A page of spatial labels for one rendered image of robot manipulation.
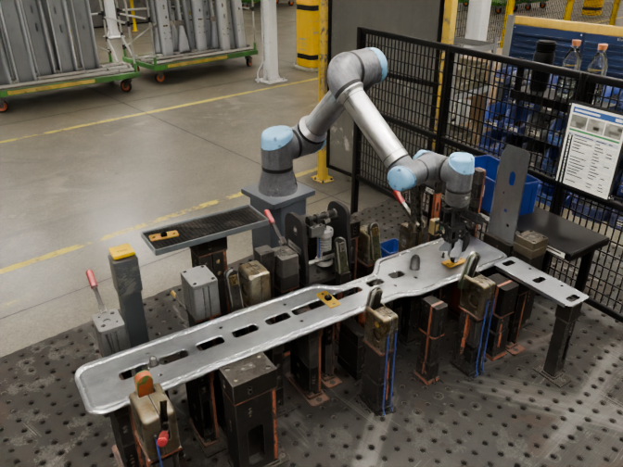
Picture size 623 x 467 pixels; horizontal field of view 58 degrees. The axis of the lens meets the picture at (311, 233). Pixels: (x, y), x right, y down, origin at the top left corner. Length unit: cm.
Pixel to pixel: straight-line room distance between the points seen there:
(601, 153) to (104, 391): 170
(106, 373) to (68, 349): 64
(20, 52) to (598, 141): 714
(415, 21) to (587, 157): 219
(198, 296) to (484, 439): 90
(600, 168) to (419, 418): 105
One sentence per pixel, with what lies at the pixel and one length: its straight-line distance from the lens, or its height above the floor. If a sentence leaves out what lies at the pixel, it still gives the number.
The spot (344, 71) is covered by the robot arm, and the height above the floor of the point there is 159.
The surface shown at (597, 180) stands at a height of 121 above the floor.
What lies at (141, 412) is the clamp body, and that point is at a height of 106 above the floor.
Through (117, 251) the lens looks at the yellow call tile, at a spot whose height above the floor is 116.
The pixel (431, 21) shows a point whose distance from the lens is 403.
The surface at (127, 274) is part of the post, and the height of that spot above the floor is 109.
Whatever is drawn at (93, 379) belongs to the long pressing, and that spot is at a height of 100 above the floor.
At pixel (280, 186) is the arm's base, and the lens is 209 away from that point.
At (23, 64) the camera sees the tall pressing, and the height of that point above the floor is 51.
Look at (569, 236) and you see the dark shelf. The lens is 216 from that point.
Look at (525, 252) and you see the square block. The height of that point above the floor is 101.
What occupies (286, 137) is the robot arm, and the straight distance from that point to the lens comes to 205.
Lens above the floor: 196
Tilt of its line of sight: 28 degrees down
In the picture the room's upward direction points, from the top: straight up
